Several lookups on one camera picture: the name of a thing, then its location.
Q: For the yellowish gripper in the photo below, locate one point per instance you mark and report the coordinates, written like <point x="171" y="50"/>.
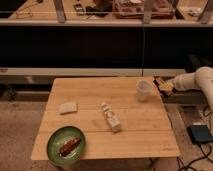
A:
<point x="166" y="86"/>

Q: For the brown rectangular eraser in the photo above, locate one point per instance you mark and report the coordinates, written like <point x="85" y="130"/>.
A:
<point x="157" y="82"/>

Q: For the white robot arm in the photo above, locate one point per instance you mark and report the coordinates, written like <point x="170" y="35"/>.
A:
<point x="201" y="79"/>

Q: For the white ceramic cup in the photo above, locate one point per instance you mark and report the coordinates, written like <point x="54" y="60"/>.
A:
<point x="144" y="89"/>

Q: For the wooden table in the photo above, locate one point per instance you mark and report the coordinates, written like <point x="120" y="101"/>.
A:
<point x="145" y="128"/>

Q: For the black power box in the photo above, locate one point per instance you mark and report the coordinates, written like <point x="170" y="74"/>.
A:
<point x="199" y="134"/>

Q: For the white plastic bottle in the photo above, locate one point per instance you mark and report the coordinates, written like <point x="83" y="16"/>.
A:
<point x="110" y="117"/>

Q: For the tray of items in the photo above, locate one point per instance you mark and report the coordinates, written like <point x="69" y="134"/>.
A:
<point x="161" y="9"/>

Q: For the brown sausage on plate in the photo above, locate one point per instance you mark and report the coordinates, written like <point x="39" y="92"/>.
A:
<point x="69" y="146"/>

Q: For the black phone on bench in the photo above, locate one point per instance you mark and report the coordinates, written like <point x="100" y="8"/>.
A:
<point x="79" y="9"/>

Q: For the green round plate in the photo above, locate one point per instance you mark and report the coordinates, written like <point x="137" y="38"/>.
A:
<point x="58" y="139"/>

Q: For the background workbench shelf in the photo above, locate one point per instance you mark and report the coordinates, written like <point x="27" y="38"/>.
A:
<point x="99" y="13"/>

